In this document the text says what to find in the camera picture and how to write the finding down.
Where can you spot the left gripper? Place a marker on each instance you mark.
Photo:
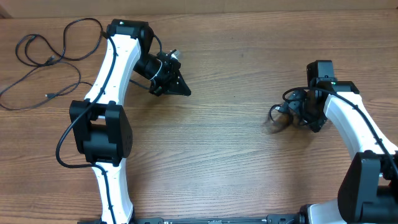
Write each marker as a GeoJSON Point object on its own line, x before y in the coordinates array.
{"type": "Point", "coordinates": [180, 87]}

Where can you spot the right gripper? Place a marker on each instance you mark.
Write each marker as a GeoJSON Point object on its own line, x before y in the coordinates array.
{"type": "Point", "coordinates": [296, 98]}

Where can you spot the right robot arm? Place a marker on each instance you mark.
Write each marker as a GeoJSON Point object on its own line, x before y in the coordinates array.
{"type": "Point", "coordinates": [368, 192]}

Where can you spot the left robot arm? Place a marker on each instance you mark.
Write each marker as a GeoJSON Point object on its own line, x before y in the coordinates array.
{"type": "Point", "coordinates": [99, 123]}

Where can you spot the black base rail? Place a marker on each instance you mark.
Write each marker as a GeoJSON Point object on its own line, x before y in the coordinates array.
{"type": "Point", "coordinates": [214, 220]}

